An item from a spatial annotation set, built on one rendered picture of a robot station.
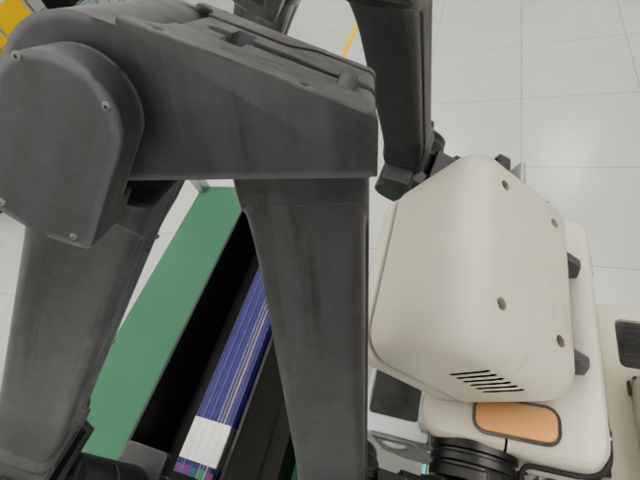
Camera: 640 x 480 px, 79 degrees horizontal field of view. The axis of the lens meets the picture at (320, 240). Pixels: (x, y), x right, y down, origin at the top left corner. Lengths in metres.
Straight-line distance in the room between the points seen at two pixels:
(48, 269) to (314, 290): 0.14
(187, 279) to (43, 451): 0.68
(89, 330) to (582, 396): 0.41
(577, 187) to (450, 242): 2.00
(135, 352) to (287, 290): 0.83
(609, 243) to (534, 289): 1.77
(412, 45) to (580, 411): 0.36
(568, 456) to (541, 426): 0.03
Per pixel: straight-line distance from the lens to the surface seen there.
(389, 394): 0.65
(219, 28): 0.18
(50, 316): 0.27
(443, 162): 0.60
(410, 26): 0.35
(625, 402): 0.94
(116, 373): 1.02
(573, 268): 0.50
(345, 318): 0.20
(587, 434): 0.45
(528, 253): 0.39
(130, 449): 0.61
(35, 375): 0.33
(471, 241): 0.34
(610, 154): 2.53
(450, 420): 0.46
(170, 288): 1.05
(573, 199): 2.27
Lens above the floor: 1.67
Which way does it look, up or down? 50 degrees down
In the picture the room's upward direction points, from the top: 24 degrees counter-clockwise
